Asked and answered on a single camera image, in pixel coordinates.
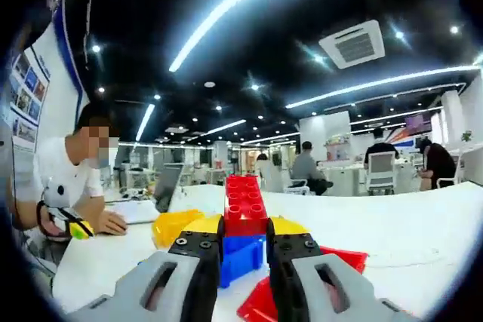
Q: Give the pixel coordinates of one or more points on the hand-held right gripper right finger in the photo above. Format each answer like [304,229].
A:
[294,246]

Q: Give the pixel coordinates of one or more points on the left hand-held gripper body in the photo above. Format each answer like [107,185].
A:
[56,197]

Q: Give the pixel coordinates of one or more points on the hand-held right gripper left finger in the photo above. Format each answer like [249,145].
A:
[192,246]

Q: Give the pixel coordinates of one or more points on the yellow plastic bin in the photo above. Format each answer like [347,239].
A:
[170,227]

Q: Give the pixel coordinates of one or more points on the blue plastic bin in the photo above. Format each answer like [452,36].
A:
[241,258]

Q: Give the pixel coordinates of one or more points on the red toy block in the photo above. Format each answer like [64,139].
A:
[245,216]

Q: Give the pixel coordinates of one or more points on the red plastic bin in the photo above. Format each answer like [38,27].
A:
[256,303]

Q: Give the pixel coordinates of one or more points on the person's left hand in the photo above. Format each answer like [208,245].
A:
[53,226]

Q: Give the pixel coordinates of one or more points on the white paper sheets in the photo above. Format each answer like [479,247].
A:
[139,212]

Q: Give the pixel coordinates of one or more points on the open laptop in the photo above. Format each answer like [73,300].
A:
[166,186]

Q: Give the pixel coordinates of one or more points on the green potted plant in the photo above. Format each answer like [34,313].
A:
[466,136]

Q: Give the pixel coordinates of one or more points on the ceiling air conditioner unit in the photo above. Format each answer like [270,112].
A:
[352,45]

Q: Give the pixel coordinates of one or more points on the long curved ceiling light strip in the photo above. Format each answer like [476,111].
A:
[226,5]

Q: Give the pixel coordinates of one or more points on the wall poster board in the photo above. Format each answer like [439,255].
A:
[28,92]

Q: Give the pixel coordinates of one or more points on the wall-mounted display screen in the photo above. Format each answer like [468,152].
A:
[419,124]

